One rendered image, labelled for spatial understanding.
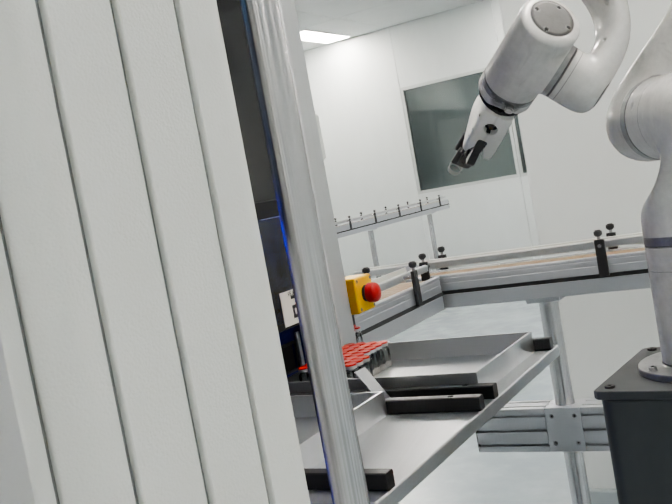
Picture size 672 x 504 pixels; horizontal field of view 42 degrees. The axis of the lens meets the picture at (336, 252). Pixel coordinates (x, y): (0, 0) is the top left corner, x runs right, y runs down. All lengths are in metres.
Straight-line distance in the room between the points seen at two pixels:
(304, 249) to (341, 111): 10.07
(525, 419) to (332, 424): 1.87
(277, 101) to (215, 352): 0.17
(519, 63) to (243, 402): 0.82
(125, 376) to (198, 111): 0.15
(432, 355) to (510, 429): 0.90
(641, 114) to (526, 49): 0.20
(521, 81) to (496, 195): 8.65
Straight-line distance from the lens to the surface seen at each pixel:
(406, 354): 1.62
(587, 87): 1.25
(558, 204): 2.91
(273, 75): 0.58
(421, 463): 1.05
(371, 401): 1.23
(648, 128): 1.29
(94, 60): 0.46
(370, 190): 10.50
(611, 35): 1.27
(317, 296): 0.57
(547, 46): 1.21
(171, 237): 0.47
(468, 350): 1.57
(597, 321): 2.94
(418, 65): 10.20
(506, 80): 1.26
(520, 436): 2.47
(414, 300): 2.23
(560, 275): 2.30
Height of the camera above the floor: 1.20
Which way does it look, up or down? 4 degrees down
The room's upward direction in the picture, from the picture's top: 10 degrees counter-clockwise
